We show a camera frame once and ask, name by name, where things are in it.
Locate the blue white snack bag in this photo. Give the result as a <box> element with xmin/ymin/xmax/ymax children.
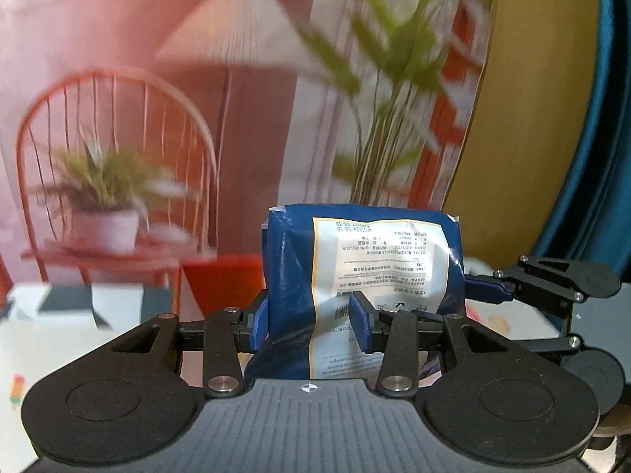
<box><xmin>246</xmin><ymin>204</ymin><xmax>464</xmax><ymax>380</ymax></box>

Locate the printed living room backdrop cloth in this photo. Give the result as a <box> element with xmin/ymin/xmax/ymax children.
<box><xmin>0</xmin><ymin>0</ymin><xmax>500</xmax><ymax>316</ymax></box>

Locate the red strawberry cardboard box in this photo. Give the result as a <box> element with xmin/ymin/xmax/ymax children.
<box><xmin>182</xmin><ymin>254</ymin><xmax>265</xmax><ymax>316</ymax></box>

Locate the blue curtain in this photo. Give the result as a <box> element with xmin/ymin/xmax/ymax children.
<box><xmin>533</xmin><ymin>0</ymin><xmax>630</xmax><ymax>281</ymax></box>

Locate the yellow wooden panel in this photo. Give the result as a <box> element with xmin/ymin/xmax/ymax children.
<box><xmin>444</xmin><ymin>0</ymin><xmax>599</xmax><ymax>267</ymax></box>

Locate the white cartoon bear table mat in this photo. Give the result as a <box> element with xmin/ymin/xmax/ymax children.
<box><xmin>1</xmin><ymin>283</ymin><xmax>174</xmax><ymax>472</ymax></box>

